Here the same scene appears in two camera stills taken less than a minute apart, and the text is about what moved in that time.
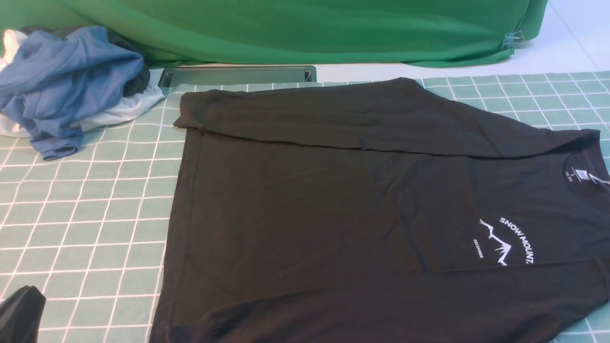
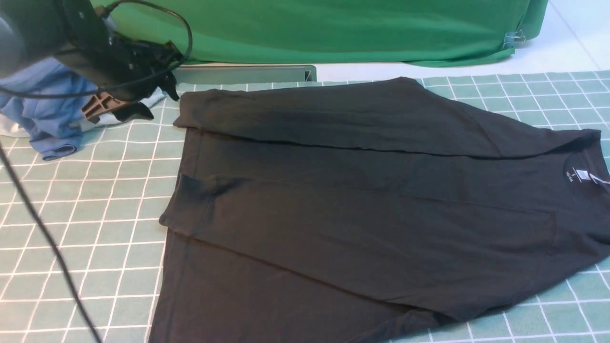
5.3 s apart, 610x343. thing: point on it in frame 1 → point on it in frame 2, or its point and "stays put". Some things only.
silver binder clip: (513, 39) stays put
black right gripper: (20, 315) → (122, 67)
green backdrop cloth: (184, 33) stays put
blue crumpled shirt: (55, 85) stays put
